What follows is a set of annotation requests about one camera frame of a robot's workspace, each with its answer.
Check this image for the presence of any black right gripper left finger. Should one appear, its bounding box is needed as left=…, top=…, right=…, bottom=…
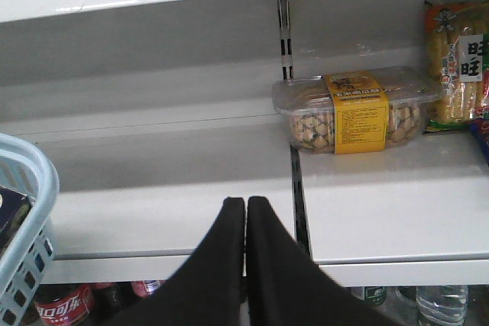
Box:
left=104, top=198, right=245, bottom=325

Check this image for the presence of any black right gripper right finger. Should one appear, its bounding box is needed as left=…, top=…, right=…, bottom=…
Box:
left=246, top=196, right=393, bottom=325

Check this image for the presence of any chocolate cookie box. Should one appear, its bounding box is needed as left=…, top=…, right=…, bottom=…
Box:
left=1, top=186, right=31, bottom=254

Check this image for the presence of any light blue plastic basket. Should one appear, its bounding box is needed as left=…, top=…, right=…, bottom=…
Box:
left=1, top=134, right=60, bottom=325

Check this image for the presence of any clear water bottle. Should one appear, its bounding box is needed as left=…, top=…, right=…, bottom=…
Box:
left=416, top=285, right=469, bottom=326

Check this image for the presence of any cola bottle red label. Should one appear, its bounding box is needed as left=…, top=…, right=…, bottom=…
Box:
left=21, top=283, right=97, bottom=326

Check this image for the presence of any clear biscuit tub yellow label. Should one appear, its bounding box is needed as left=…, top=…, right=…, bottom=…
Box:
left=272, top=67, right=442, bottom=154

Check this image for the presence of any white supermarket shelving unit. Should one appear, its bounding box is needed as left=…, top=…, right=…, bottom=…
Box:
left=1, top=0, right=488, bottom=286

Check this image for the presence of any rice cracker bag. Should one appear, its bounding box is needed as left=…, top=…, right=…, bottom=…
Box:
left=425, top=2, right=488, bottom=132

